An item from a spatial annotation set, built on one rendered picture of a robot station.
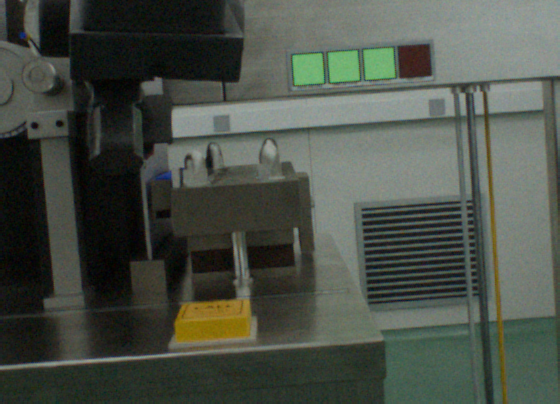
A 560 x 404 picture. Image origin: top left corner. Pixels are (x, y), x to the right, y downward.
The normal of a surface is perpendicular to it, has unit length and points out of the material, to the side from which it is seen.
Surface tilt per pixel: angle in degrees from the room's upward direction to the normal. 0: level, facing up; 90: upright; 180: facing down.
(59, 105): 90
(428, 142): 90
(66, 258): 90
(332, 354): 90
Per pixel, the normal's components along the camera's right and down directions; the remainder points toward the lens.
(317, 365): 0.00, 0.05
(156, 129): -0.03, -0.44
